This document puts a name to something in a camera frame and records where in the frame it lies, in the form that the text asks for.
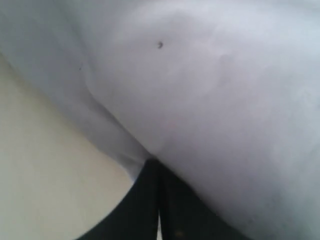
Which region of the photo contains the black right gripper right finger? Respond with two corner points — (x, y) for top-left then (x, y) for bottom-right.
(157, 162), (244, 240)

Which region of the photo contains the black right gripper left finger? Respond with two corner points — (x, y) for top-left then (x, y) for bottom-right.
(78, 159), (160, 240)

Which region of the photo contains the white t-shirt red lettering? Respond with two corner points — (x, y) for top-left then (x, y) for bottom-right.
(0, 0), (320, 240)

